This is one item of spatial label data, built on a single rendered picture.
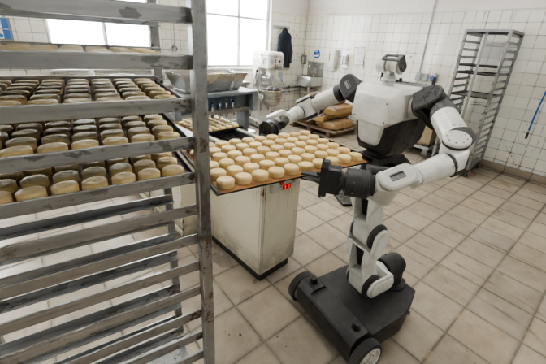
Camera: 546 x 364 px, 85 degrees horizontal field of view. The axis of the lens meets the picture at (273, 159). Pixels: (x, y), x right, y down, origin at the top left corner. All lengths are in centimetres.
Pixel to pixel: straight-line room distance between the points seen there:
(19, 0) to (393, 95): 114
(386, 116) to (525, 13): 406
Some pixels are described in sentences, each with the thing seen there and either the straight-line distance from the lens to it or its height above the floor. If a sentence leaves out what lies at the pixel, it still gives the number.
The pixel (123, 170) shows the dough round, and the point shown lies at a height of 124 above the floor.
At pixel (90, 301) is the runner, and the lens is 89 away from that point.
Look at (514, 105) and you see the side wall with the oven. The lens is 520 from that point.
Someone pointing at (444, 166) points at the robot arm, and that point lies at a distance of 101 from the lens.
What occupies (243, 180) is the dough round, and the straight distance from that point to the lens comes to 86.
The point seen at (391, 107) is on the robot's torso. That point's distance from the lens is 130.
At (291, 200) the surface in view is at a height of 58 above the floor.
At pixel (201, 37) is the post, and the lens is 66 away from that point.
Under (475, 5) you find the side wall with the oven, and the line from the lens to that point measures 541.
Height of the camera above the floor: 155
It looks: 21 degrees down
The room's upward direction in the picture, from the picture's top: 3 degrees clockwise
